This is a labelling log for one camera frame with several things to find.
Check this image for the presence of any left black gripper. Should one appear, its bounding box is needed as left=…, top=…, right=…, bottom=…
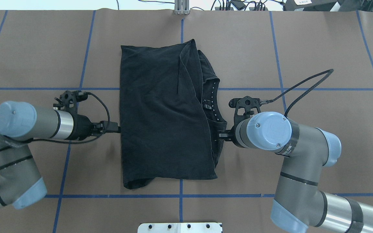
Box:
left=53, top=91, right=121, bottom=141

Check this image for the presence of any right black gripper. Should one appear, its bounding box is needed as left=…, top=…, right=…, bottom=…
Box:
left=218, top=96, right=268, bottom=143

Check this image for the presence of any black graphic t-shirt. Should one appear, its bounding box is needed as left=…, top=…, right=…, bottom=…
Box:
left=119, top=39, right=227, bottom=189

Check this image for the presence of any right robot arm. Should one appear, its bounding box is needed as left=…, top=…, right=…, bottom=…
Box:
left=219, top=96, right=373, bottom=233

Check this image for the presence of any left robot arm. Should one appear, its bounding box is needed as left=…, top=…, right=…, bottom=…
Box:
left=0, top=90, right=121, bottom=209

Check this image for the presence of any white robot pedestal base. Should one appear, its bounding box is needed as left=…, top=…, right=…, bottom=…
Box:
left=137, top=222, right=223, bottom=233

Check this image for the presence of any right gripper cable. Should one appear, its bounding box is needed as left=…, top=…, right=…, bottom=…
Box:
left=264, top=69, right=334, bottom=118

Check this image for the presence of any aluminium frame post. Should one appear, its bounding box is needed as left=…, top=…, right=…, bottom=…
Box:
left=174, top=0, right=190, bottom=15

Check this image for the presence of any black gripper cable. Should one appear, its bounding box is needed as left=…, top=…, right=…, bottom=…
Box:
left=0, top=92, right=111, bottom=162

